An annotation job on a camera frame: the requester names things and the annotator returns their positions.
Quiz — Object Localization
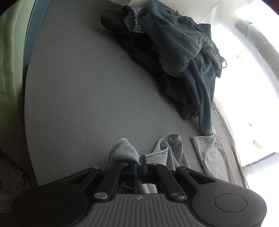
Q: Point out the grey sweatpants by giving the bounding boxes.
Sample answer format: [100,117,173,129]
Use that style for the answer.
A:
[108,133,235,184]

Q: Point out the black garment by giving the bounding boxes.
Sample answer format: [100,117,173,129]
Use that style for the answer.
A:
[101,6,198,120]

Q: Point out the white printed curtain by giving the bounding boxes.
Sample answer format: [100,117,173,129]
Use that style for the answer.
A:
[196,0,279,188]

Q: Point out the dark blue denim garment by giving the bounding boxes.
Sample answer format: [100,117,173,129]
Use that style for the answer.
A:
[139,1,224,136]

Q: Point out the grey striped garment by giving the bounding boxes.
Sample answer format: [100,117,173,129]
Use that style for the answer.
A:
[124,7,145,33]

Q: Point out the green fabric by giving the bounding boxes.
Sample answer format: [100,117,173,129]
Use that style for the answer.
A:
[0,0,36,110]

